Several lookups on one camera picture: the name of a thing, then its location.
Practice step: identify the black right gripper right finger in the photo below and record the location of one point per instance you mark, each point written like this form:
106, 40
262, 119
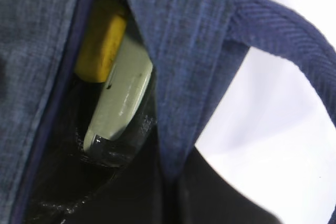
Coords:
200, 195

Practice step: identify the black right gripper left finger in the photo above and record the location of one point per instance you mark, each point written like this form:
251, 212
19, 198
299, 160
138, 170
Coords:
135, 195

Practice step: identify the green lidded glass container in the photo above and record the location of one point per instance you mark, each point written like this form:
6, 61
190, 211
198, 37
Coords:
123, 117

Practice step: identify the navy blue lunch bag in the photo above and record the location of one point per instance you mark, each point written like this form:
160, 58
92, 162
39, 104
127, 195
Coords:
195, 46

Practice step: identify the yellow lemon-shaped fruit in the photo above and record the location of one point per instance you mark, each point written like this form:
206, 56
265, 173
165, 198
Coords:
103, 35

